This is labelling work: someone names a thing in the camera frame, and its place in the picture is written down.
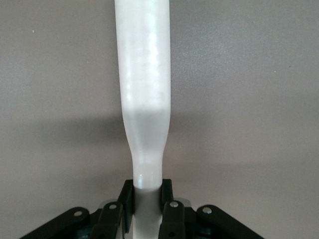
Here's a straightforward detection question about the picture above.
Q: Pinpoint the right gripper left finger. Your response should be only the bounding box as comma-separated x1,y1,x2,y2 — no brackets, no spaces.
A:
22,179,137,239

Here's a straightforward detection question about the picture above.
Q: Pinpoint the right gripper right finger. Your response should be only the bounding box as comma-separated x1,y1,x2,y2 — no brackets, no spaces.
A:
159,178,265,239

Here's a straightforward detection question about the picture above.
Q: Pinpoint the pale plastic hand brush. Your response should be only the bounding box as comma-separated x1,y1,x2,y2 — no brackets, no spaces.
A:
114,0,172,239

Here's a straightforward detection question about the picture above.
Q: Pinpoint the large table cover sheet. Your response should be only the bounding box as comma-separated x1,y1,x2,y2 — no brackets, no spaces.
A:
0,0,319,239

